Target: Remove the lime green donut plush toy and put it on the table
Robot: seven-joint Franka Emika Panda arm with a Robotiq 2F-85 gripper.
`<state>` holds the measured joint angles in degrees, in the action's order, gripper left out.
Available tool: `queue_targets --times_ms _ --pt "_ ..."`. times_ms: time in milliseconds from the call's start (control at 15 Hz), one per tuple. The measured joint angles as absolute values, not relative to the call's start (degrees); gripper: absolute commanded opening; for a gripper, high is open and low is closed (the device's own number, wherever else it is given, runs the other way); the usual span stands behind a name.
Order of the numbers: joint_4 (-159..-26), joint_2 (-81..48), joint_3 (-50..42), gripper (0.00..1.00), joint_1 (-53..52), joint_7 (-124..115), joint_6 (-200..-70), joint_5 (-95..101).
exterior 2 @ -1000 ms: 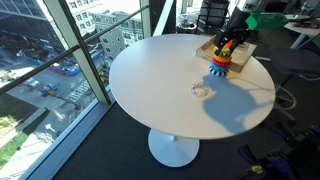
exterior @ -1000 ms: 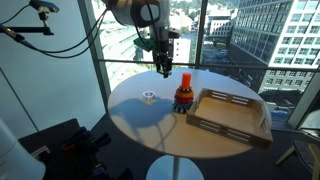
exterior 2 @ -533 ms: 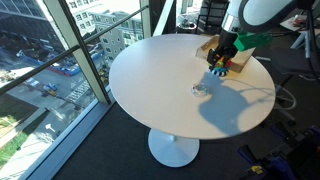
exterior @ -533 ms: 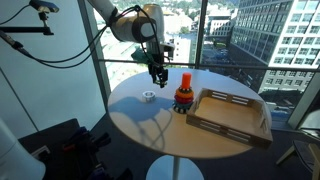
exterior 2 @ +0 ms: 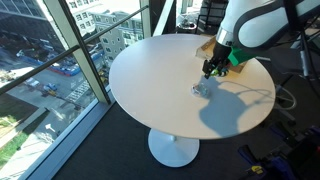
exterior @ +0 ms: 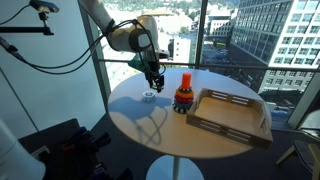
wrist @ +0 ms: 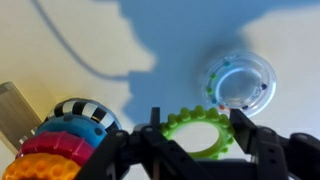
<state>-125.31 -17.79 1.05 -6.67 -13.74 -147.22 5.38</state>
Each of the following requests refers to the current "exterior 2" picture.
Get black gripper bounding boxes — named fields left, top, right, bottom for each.
left=202, top=41, right=233, bottom=80

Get lime green donut plush toy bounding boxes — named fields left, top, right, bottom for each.
left=210, top=67, right=230, bottom=78

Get wooden slatted tray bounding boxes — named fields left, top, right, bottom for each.
left=194, top=34, right=248, bottom=74

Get black metal rack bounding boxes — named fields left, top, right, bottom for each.
left=195, top=0, right=229, bottom=35

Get black tripod pole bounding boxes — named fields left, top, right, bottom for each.
left=283, top=0, right=317, bottom=80

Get dark window railing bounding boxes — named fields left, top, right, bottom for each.
left=0, top=4, right=150, bottom=97

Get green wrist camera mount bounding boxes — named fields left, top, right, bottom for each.
left=227, top=45, right=258, bottom=67

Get white cable loop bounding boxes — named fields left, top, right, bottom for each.
left=274, top=84, right=298, bottom=112

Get white table pedestal base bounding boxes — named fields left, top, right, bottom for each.
left=147, top=127, right=201, bottom=169

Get black clamps with blue handles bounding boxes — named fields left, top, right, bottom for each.
left=237, top=122, right=320, bottom=180

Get window mullion post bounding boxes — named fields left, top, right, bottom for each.
left=42, top=0, right=112, bottom=105

